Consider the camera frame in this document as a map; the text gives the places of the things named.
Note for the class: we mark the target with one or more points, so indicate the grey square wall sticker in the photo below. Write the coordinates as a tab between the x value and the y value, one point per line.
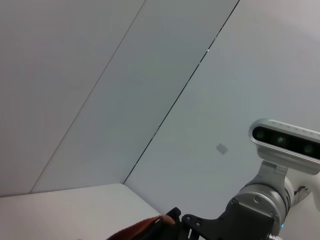
222	148

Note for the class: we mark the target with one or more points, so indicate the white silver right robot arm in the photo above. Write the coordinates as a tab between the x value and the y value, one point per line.
265	197

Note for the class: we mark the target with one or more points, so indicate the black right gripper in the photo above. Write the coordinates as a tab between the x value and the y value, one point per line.
240	225

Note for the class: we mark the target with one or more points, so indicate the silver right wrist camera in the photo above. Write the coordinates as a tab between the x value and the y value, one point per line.
282	147

